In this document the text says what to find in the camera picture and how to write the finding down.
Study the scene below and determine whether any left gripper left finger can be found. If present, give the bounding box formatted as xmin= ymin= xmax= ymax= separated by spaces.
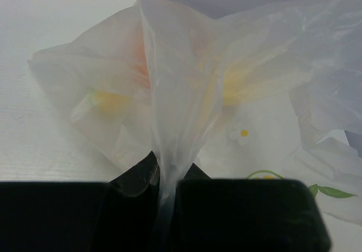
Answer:
xmin=1 ymin=153 xmax=159 ymax=251

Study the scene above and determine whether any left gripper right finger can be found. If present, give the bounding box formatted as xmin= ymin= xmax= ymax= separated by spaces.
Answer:
xmin=170 ymin=165 xmax=332 ymax=251

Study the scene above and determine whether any clear printed plastic bag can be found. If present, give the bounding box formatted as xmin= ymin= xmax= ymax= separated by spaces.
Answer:
xmin=27 ymin=0 xmax=362 ymax=224

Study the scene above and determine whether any yellow fake fruit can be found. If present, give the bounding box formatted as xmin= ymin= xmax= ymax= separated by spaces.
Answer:
xmin=197 ymin=57 xmax=312 ymax=108

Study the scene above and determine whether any orange fake fruit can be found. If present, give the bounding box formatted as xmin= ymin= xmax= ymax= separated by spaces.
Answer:
xmin=123 ymin=22 xmax=152 ymax=91

